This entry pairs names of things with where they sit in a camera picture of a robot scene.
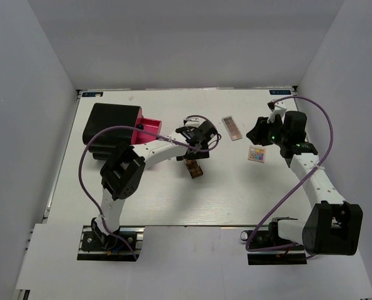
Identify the blue label right corner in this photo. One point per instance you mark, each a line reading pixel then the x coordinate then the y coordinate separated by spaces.
pixel 279 92

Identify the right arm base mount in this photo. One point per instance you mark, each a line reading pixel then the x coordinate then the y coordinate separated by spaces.
pixel 268 248

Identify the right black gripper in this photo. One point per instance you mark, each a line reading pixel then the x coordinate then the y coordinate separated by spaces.
pixel 257 134

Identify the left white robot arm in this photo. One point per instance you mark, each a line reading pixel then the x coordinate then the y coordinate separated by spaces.
pixel 122 172

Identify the blue label corner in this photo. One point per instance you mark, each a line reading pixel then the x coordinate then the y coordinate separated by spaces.
pixel 92 94
pixel 279 92

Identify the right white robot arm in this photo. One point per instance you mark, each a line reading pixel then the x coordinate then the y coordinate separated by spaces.
pixel 333 225

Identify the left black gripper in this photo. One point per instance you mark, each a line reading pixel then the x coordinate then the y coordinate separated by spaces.
pixel 203 154

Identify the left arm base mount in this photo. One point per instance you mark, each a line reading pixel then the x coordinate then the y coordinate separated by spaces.
pixel 90 248

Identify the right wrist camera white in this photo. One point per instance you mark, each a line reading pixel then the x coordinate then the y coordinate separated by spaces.
pixel 277 109

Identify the pink-brown eyeshadow palette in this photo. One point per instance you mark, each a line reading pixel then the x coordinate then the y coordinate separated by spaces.
pixel 231 128

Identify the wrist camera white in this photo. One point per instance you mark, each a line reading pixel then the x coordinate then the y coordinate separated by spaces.
pixel 277 109
pixel 191 122

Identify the brown eyeshadow palette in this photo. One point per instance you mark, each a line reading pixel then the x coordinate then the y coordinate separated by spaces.
pixel 193 168

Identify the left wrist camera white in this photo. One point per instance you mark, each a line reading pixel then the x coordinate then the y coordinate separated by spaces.
pixel 191 122

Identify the blue label left corner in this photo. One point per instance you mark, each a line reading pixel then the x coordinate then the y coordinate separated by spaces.
pixel 92 94

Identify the colourful square eyeshadow palette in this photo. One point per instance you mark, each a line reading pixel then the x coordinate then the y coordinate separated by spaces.
pixel 257 154

